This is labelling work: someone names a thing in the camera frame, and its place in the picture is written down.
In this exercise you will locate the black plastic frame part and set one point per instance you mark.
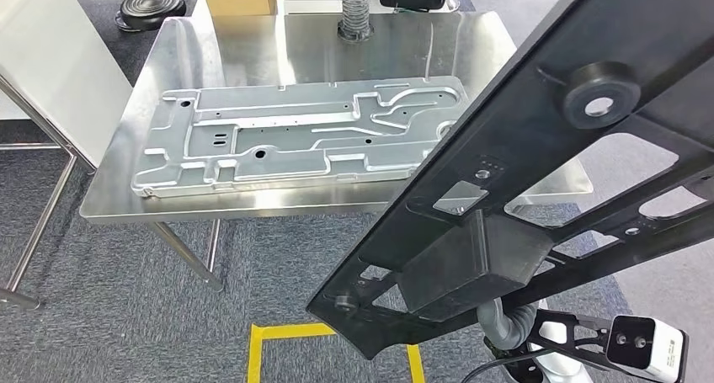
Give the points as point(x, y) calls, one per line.
point(530, 118)

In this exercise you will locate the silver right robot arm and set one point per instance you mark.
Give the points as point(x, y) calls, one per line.
point(502, 325)

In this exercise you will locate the stainless steel workbench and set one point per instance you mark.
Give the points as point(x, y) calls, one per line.
point(251, 51)

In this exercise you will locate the stamped silver metal plate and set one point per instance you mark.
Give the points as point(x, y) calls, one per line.
point(279, 146)

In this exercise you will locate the black round stool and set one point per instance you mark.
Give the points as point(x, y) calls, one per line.
point(150, 9)

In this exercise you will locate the white panel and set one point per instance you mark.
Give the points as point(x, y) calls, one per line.
point(50, 62)

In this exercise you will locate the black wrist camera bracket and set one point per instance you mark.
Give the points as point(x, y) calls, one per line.
point(580, 317)

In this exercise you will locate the steel tube frame table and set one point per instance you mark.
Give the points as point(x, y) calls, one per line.
point(42, 219)

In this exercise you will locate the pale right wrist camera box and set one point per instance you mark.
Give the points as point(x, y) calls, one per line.
point(647, 347)

